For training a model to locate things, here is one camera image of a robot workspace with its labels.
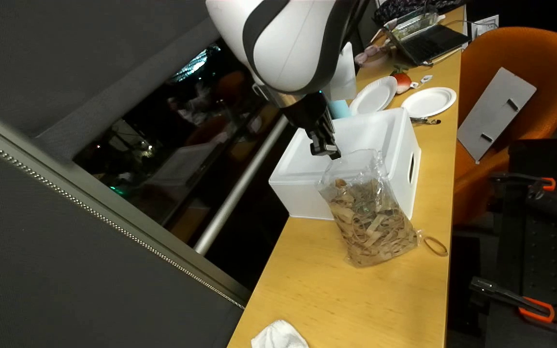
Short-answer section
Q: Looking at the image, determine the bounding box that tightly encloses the single tan rubber band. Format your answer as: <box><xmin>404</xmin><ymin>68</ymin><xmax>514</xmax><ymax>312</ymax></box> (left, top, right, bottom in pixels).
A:
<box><xmin>421</xmin><ymin>235</ymin><xmax>450</xmax><ymax>260</ymax></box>

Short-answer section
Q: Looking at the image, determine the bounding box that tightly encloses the metal handrail bar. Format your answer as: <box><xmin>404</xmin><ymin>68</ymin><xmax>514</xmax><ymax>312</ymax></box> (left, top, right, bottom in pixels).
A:
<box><xmin>191</xmin><ymin>115</ymin><xmax>291</xmax><ymax>258</ymax></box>

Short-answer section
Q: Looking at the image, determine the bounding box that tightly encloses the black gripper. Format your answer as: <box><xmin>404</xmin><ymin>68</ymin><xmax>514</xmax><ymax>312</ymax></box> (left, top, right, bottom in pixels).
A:
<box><xmin>280</xmin><ymin>92</ymin><xmax>344</xmax><ymax>161</ymax></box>

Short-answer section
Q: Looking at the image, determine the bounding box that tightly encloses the black keyboard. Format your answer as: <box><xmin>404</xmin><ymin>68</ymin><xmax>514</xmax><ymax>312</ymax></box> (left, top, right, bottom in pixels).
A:
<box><xmin>371</xmin><ymin>0</ymin><xmax>467</xmax><ymax>28</ymax></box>

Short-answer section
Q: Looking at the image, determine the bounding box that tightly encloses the black clamp orange handle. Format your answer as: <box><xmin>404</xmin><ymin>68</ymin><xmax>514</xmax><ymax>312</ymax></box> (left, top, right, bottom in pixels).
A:
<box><xmin>469</xmin><ymin>277</ymin><xmax>557</xmax><ymax>327</ymax></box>
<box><xmin>491</xmin><ymin>171</ymin><xmax>557</xmax><ymax>196</ymax></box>

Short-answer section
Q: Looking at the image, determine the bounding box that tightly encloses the white paper plate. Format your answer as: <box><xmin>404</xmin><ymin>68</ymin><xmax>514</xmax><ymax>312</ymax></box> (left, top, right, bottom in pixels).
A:
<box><xmin>349</xmin><ymin>76</ymin><xmax>400</xmax><ymax>119</ymax></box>
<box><xmin>400</xmin><ymin>86</ymin><xmax>458</xmax><ymax>121</ymax></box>

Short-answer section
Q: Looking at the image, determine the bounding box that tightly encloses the grey slotted metal plate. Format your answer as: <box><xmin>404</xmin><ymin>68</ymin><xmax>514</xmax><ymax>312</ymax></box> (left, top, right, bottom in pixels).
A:
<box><xmin>456</xmin><ymin>66</ymin><xmax>537</xmax><ymax>163</ymax></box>

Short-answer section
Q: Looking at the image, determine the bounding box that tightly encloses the light blue water bottle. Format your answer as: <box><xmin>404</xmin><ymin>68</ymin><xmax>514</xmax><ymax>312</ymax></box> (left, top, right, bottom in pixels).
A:
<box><xmin>326</xmin><ymin>97</ymin><xmax>353</xmax><ymax>123</ymax></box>

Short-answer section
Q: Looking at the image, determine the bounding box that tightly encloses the orange chair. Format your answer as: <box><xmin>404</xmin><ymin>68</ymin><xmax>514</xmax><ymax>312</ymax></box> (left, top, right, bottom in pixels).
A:
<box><xmin>452</xmin><ymin>26</ymin><xmax>557</xmax><ymax>229</ymax></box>

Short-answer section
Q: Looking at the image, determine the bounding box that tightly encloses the clear bag of snacks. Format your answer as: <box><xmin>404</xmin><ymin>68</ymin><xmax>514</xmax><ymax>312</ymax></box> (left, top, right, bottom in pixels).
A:
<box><xmin>317</xmin><ymin>150</ymin><xmax>419</xmax><ymax>269</ymax></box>

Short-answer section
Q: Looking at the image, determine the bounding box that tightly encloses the black perforated cart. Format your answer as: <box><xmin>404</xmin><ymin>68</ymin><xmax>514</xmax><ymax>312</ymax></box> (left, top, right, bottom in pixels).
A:
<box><xmin>477</xmin><ymin>138</ymin><xmax>557</xmax><ymax>348</ymax></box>

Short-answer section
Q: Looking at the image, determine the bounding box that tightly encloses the black laptop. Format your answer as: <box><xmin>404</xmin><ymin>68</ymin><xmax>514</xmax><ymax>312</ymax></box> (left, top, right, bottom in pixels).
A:
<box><xmin>398</xmin><ymin>24</ymin><xmax>469</xmax><ymax>68</ymax></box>

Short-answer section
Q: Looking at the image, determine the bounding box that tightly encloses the white crumpled cloth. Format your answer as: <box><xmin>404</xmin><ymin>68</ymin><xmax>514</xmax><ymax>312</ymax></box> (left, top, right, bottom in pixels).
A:
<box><xmin>249</xmin><ymin>320</ymin><xmax>311</xmax><ymax>348</ymax></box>

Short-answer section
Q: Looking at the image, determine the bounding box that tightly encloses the white plastic basket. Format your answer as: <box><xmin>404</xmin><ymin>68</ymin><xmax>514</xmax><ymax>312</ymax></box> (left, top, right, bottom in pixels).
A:
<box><xmin>266</xmin><ymin>107</ymin><xmax>423</xmax><ymax>223</ymax></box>

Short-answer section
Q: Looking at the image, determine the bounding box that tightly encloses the pink soft item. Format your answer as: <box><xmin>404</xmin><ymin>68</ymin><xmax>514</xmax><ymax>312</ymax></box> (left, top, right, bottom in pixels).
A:
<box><xmin>353</xmin><ymin>43</ymin><xmax>390</xmax><ymax>70</ymax></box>

